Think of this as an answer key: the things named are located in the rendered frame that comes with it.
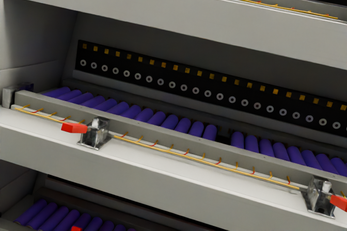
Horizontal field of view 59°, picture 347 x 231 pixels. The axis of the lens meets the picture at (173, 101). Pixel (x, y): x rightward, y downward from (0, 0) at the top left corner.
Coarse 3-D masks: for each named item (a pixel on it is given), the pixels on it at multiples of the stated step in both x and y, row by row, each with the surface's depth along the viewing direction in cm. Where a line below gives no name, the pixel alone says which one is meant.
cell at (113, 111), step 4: (120, 104) 47; (124, 104) 48; (112, 108) 45; (116, 108) 45; (120, 108) 46; (124, 108) 47; (128, 108) 49; (108, 112) 43; (112, 112) 43; (116, 112) 44; (120, 112) 45
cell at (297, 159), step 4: (288, 148) 45; (292, 148) 44; (296, 148) 44; (288, 152) 44; (292, 152) 43; (296, 152) 43; (292, 156) 42; (296, 156) 41; (300, 156) 41; (292, 160) 41; (296, 160) 40; (300, 160) 40; (304, 164) 39
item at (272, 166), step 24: (24, 96) 42; (48, 96) 43; (72, 120) 41; (120, 120) 40; (144, 144) 38; (168, 144) 39; (192, 144) 38; (216, 144) 38; (264, 168) 37; (288, 168) 36; (312, 168) 37; (336, 192) 36
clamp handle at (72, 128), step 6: (96, 120) 36; (66, 126) 30; (72, 126) 30; (78, 126) 31; (84, 126) 32; (90, 126) 36; (96, 126) 37; (72, 132) 30; (78, 132) 31; (84, 132) 33
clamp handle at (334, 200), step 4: (324, 184) 32; (328, 184) 32; (320, 188) 33; (324, 188) 32; (328, 188) 32; (320, 192) 32; (324, 192) 32; (324, 196) 31; (328, 196) 30; (332, 196) 29; (336, 196) 29; (332, 200) 29; (336, 200) 28; (340, 200) 27; (344, 200) 27; (336, 204) 28; (340, 204) 27; (344, 204) 26; (340, 208) 27; (344, 208) 26
